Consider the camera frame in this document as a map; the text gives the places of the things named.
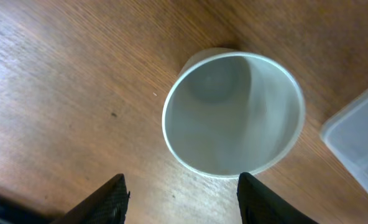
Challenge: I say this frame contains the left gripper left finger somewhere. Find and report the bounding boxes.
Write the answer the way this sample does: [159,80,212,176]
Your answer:
[52,174,130,224]

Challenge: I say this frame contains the clear plastic storage bin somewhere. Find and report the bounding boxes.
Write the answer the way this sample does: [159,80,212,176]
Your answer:
[320,89,368,193]

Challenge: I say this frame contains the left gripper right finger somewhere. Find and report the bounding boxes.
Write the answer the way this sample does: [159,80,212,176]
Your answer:
[237,172,316,224]

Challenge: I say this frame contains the grey cup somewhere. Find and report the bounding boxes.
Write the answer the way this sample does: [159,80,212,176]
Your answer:
[162,47,306,179]

